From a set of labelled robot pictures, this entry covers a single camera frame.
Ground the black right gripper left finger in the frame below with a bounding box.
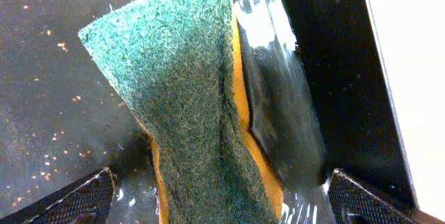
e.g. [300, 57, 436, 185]
[1, 167, 117, 224]

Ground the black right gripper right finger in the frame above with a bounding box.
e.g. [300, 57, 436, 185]
[328, 168, 416, 224]

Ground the orange green sponge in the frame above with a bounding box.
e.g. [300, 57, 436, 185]
[78, 0, 282, 223]

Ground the black plastic tray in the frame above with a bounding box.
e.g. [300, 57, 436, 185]
[1, 0, 418, 223]

